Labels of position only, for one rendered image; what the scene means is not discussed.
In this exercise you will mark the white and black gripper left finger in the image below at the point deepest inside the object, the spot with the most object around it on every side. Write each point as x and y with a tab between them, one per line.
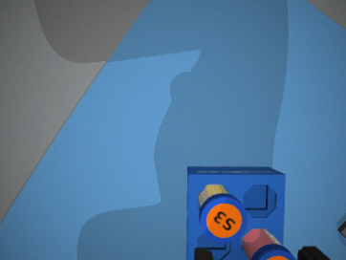
202	254

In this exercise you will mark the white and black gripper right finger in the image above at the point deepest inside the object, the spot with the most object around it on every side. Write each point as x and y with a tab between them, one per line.
311	253

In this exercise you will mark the blue tube rack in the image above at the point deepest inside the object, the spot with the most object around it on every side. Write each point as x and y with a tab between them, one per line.
248	185

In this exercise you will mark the blue bench mat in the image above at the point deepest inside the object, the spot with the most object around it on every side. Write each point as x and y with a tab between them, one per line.
193	83

